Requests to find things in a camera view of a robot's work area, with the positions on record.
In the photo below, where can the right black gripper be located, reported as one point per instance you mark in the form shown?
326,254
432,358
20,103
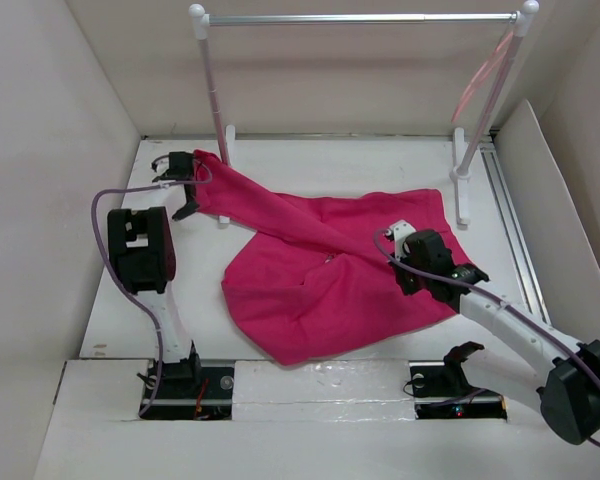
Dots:
407,287

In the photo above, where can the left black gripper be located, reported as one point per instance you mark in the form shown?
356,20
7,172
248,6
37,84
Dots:
187,210

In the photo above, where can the pink trousers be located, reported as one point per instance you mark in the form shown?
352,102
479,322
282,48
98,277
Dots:
311,282

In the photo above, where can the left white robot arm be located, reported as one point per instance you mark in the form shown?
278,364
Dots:
142,259

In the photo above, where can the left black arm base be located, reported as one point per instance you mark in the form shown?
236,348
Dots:
208,397

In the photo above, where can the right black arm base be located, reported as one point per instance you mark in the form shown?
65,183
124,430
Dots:
441,392

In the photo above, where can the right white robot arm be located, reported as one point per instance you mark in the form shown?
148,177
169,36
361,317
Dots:
559,377

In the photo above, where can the pink plastic hanger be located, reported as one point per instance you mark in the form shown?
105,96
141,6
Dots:
482,73

